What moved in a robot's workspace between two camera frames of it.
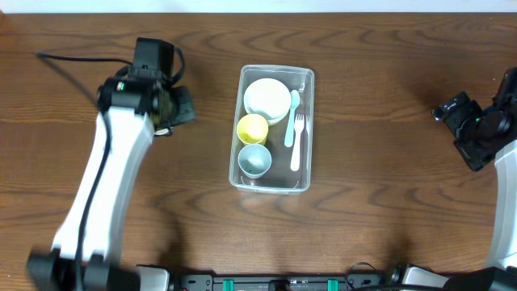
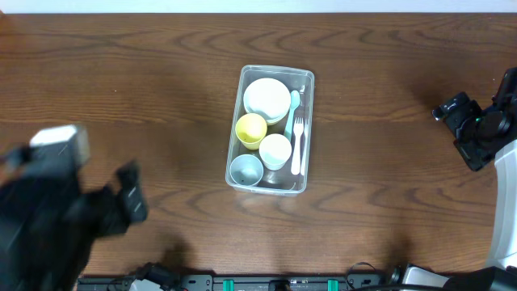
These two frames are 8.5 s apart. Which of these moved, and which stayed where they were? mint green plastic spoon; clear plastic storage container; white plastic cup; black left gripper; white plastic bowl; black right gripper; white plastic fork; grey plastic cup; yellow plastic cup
Moved: black left gripper; grey plastic cup; white plastic cup
Stayed: white plastic fork; clear plastic storage container; yellow plastic cup; mint green plastic spoon; white plastic bowl; black right gripper
